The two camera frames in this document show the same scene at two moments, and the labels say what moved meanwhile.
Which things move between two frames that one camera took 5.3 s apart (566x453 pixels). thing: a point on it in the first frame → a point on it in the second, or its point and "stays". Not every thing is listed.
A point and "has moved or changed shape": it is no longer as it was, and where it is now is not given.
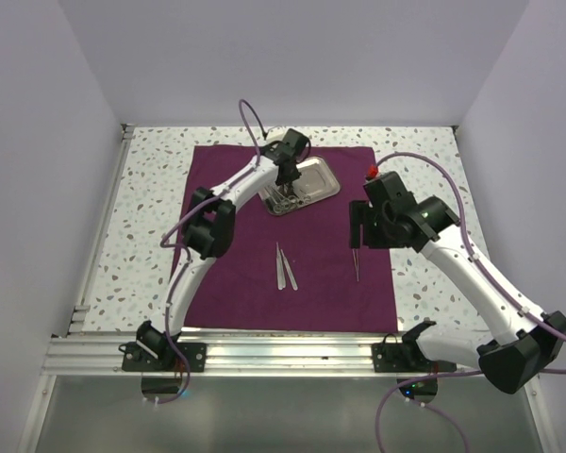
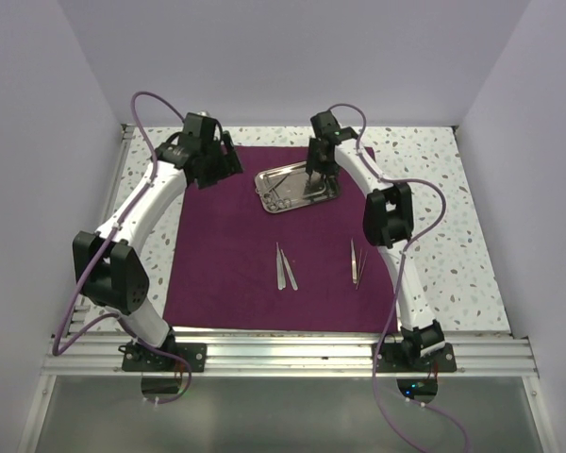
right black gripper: x=361 y=211 → x=331 y=171
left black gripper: x=294 y=176 → x=229 y=163
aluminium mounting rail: x=241 y=355 stays
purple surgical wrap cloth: x=294 y=270 stays
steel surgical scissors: x=281 y=204 has moved or changed shape
